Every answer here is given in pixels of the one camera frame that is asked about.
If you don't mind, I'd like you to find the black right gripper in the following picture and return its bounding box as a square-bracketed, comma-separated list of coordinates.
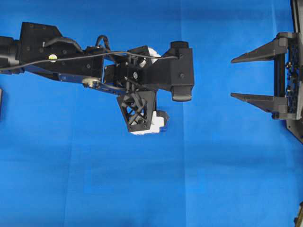
[231, 33, 303, 120]

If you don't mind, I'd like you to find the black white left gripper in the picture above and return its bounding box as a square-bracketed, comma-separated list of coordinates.
[103, 46, 161, 132]

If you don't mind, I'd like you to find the blue block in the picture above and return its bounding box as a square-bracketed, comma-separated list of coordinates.
[160, 119, 169, 132]

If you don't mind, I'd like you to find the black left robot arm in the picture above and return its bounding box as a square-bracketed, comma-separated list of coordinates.
[0, 22, 168, 135]

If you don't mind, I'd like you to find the dark object at bottom right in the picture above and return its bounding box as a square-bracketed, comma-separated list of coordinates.
[294, 201, 303, 227]

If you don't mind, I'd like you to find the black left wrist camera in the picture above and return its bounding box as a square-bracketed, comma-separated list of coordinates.
[139, 41, 194, 102]

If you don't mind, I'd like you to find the black left camera cable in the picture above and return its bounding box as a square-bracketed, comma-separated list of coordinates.
[0, 51, 180, 71]

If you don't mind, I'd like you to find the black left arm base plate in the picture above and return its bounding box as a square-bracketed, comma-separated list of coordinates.
[0, 88, 3, 118]

